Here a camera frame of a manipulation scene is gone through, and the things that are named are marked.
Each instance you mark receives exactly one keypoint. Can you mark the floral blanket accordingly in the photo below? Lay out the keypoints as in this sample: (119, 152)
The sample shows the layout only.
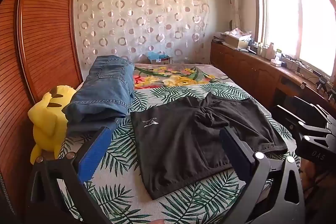
(168, 77)

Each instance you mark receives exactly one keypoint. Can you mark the wooden framed window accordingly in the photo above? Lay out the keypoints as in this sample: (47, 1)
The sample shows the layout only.
(294, 16)

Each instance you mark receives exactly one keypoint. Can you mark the circle pattern curtain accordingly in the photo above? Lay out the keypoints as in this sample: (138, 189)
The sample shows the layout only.
(141, 22)

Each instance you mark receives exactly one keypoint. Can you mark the cardboard box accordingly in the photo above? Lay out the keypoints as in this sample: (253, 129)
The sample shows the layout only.
(235, 40)

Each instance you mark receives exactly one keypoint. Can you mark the wooden slatted wardrobe door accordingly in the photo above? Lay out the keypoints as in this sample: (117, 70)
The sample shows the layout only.
(44, 29)

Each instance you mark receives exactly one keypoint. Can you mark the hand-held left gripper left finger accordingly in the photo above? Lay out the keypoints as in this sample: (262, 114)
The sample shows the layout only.
(90, 158)

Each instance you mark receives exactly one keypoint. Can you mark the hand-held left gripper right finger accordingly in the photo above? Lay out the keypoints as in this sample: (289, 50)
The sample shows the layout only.
(236, 158)

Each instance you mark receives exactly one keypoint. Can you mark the black pants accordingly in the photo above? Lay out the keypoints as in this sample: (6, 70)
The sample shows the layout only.
(183, 145)

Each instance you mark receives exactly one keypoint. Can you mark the blue packet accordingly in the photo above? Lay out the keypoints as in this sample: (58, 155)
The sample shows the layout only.
(157, 56)

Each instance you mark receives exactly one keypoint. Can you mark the yellow plush toy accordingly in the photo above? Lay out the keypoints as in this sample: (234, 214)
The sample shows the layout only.
(47, 121)

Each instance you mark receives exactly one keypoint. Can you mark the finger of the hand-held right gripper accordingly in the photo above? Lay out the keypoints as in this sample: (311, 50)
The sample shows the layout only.
(294, 119)
(312, 111)

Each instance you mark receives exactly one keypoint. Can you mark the white tissue box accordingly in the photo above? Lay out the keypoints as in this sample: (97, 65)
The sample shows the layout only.
(275, 61)

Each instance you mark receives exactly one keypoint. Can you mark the long wooden cabinet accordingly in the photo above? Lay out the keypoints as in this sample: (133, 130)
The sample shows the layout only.
(246, 69)

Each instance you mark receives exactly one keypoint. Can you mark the leaf print bed sheet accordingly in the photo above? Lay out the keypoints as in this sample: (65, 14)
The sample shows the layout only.
(126, 192)

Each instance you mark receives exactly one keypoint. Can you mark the blue denim jeans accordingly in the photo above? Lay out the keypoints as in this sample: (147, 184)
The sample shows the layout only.
(105, 90)

